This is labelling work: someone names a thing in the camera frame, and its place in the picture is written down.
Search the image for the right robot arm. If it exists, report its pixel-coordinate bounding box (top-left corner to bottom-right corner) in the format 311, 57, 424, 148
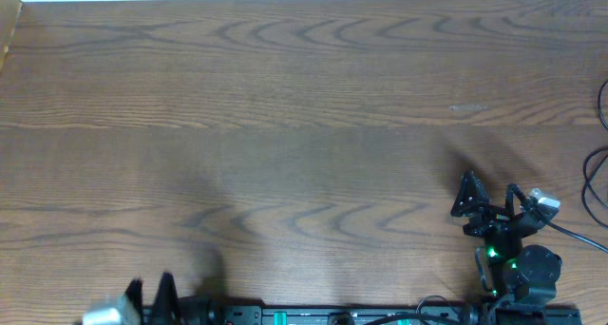
450, 171, 562, 324

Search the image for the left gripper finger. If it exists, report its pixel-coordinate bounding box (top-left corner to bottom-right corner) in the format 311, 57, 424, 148
124, 278, 143, 315
150, 272, 181, 325

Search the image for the cardboard box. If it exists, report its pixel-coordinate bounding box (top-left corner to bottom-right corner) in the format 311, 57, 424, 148
0, 0, 23, 68

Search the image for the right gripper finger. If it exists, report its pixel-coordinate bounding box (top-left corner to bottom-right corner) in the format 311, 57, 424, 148
504, 182, 523, 216
450, 170, 490, 218

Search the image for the black USB cable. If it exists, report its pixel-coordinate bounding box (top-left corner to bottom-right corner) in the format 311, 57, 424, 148
580, 79, 608, 229

